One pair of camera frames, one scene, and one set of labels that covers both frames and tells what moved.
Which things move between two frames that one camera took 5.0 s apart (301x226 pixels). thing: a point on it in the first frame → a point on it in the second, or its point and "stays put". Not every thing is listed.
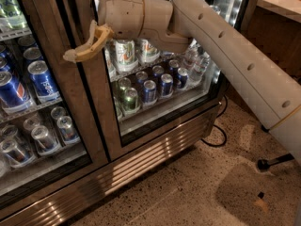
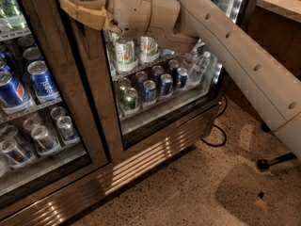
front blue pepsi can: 43,83 stays put
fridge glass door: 139,90 stays put
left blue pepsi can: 12,93 stays put
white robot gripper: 122,10 → 131,11
